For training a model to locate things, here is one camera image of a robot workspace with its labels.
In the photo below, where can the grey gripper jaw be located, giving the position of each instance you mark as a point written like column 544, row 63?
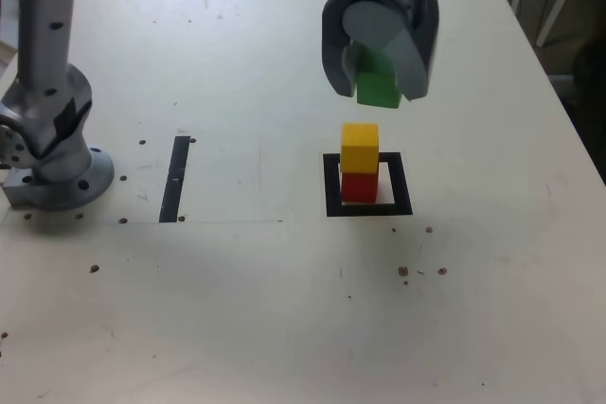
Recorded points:
column 412, row 63
column 333, row 54

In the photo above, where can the black tape strip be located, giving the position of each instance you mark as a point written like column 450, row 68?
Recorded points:
column 174, row 181

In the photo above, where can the yellow cube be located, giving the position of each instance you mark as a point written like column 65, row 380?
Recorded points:
column 359, row 148

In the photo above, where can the green cube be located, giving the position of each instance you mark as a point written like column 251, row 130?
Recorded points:
column 376, row 89

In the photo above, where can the red cube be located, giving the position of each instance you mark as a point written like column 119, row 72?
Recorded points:
column 359, row 188

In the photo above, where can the black tape square outline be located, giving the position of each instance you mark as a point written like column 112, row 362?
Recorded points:
column 402, row 186

